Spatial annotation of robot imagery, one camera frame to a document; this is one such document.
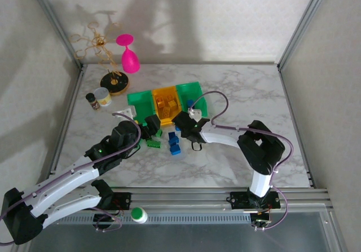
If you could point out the dark spice bottle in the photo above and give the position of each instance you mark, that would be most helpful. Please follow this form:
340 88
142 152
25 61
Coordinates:
92 101

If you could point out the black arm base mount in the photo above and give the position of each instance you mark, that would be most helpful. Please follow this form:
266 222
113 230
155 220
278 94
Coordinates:
239 199
124 199

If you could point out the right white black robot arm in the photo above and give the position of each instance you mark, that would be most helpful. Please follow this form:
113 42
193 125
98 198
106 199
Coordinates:
222 136

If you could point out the wide aluminium mounting rail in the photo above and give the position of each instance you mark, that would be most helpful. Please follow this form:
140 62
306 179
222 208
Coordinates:
183 198

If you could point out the yellow lego brick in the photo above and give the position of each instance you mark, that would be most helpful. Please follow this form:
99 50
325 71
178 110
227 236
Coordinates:
166 112
172 104
170 96

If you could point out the small circuit board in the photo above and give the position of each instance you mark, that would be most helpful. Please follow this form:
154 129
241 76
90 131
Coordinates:
260 221
112 217

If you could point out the small green lego brick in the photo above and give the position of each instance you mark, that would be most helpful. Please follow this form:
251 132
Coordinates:
159 133

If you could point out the aluminium frame post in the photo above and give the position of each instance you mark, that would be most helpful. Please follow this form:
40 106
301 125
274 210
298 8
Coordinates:
56 23
304 23

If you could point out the green plastic bin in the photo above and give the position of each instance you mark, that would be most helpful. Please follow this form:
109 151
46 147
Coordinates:
138 99
189 90

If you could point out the blue lego brick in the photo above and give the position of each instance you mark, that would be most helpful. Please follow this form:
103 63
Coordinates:
175 149
178 128
190 103
174 141
172 135

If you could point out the white bottle green cap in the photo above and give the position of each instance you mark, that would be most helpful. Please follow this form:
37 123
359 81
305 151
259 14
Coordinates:
138 214

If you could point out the long green lego brick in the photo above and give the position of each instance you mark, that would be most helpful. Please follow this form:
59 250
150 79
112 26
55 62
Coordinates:
153 144

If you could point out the small white-lidded jar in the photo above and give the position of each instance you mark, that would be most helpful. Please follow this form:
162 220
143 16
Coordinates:
102 95

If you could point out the aluminium side rail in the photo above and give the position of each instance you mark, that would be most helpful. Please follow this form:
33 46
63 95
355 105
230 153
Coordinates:
295 122
66 122

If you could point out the yellow plastic bin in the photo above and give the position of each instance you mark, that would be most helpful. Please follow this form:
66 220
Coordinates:
165 90

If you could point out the aluminium frame bar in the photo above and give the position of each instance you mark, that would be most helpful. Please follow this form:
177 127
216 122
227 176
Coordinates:
335 229

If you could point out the pink plastic wine glass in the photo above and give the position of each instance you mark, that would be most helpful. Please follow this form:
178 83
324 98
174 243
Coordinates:
129 60

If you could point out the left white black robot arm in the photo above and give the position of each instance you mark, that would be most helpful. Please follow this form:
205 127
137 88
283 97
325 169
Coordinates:
70 207

